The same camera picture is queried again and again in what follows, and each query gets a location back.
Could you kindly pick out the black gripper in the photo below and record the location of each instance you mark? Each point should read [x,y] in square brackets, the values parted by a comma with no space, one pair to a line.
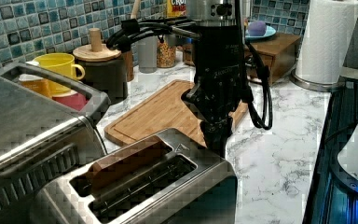
[216,93]

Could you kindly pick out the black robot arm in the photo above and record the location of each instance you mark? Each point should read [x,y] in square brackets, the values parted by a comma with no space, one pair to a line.
[218,23]

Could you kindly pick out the silver two-slot toaster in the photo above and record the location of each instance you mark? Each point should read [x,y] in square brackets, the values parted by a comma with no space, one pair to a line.
[188,185]

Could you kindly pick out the stainless toaster oven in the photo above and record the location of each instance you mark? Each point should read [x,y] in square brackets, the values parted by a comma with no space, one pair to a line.
[41,139]

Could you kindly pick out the bamboo cutting board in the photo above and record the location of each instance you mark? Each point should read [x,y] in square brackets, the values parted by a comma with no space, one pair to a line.
[164,109]

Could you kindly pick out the slice of toast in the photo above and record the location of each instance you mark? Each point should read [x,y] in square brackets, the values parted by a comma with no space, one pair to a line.
[121,163]

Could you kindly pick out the clear container of croutons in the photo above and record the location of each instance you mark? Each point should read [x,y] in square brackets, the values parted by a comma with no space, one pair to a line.
[166,55]

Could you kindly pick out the wooden drawer box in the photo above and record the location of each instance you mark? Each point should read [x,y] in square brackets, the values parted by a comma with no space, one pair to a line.
[278,52]

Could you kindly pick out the frosted plastic cup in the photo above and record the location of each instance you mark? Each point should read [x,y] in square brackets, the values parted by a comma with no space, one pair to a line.
[147,55]

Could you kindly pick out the metal paper towel holder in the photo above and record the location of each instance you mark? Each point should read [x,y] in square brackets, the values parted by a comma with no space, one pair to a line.
[312,86]

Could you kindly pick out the purple plush fruit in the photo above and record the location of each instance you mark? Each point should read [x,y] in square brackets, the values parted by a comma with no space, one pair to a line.
[257,28]

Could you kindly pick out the light blue plate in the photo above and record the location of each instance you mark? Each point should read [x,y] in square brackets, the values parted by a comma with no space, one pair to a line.
[270,32]

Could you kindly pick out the yellow cardboard box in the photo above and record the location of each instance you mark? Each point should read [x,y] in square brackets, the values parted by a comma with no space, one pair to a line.
[176,8]

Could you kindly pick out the dark canister with wooden lid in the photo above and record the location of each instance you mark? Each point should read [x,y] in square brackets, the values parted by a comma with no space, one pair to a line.
[105,69]

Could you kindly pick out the red cup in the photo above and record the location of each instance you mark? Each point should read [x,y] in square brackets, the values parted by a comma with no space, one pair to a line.
[72,99]

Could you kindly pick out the wooden pestle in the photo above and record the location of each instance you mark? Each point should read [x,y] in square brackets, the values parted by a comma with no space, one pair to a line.
[135,9]

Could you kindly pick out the paper towel roll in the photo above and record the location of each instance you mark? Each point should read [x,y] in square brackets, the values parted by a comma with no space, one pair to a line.
[330,25]

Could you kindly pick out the yellow mug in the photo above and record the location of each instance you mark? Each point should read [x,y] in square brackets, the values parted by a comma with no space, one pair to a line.
[61,63]

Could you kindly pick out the white bottle with orange label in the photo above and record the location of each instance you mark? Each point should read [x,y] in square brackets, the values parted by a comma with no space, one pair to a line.
[35,83]

